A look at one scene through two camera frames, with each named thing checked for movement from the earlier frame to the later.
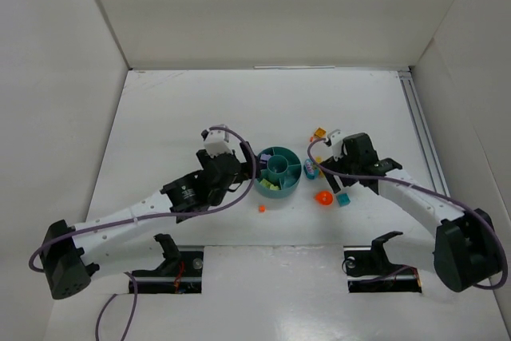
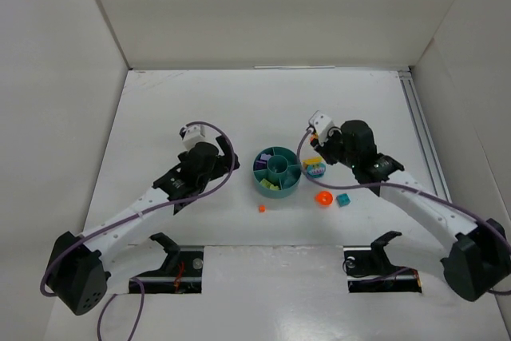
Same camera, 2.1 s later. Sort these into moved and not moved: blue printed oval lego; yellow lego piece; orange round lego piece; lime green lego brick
Moved: yellow lego piece
Not moved: lime green lego brick; orange round lego piece; blue printed oval lego
